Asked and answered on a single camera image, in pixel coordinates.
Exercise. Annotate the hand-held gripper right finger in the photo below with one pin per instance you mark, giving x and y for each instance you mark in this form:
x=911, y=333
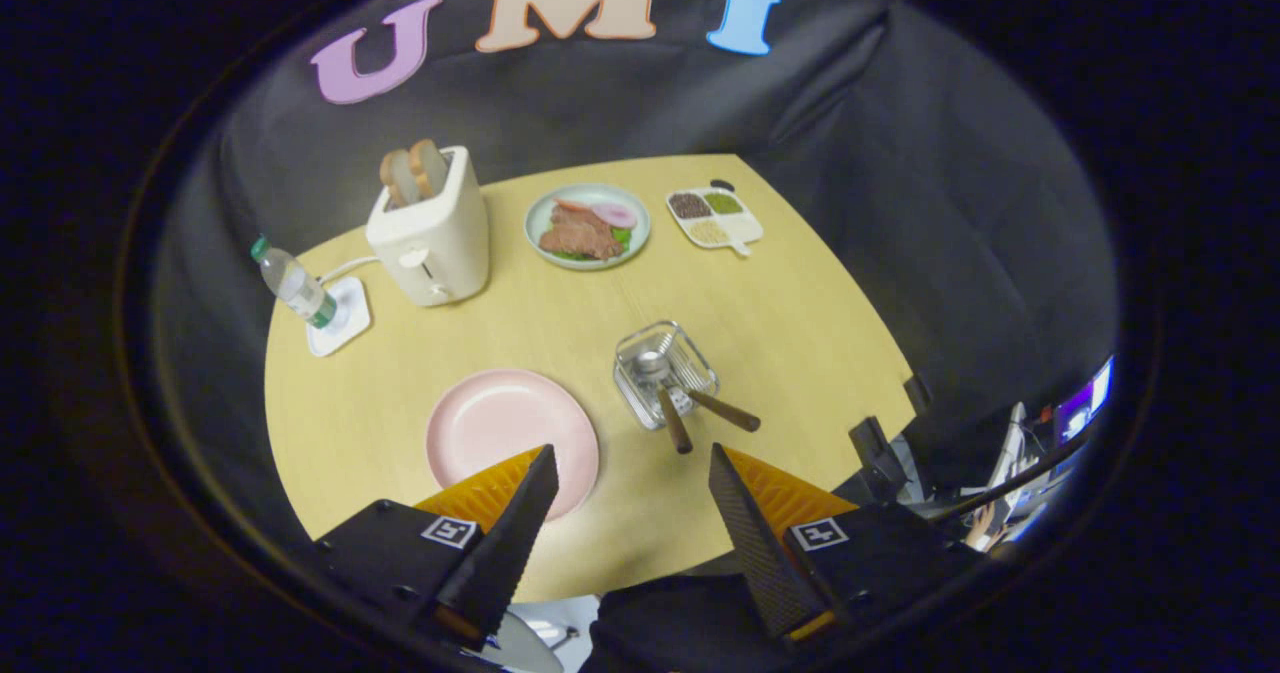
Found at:
x=755, y=543

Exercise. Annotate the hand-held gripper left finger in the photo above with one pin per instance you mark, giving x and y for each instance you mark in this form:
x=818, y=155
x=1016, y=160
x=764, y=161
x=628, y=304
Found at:
x=510, y=543

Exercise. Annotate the dark cloth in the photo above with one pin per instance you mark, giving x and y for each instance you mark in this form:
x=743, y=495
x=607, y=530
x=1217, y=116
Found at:
x=680, y=623

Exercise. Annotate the pink round plate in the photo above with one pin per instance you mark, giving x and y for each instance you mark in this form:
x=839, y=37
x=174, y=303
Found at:
x=490, y=423

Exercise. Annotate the white square coaster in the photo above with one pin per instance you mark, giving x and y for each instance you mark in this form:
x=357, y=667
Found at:
x=352, y=313

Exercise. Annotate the white toaster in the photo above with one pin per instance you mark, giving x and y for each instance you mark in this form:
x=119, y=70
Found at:
x=440, y=243

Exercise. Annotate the white divided condiment dish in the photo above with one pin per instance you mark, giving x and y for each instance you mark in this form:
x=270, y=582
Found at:
x=745, y=228

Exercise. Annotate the brown meat slice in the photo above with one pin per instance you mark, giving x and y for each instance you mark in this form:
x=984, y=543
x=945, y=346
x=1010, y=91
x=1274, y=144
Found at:
x=580, y=233

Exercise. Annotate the pale green food plate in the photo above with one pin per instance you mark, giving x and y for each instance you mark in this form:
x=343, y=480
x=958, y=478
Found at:
x=534, y=218

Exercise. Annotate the clear plastic water bottle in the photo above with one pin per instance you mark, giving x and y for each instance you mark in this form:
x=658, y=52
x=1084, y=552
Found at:
x=295, y=283

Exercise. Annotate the pink ham slice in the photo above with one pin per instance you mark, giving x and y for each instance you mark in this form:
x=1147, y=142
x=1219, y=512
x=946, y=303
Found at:
x=612, y=215

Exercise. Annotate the computer monitor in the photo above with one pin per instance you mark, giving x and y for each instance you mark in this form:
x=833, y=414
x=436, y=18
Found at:
x=1085, y=403

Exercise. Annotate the toast slice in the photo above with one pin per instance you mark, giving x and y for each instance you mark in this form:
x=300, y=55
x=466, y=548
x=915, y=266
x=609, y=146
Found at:
x=396, y=178
x=430, y=168

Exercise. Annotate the black backdrop cloth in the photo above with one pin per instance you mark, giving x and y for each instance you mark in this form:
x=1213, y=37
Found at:
x=950, y=203

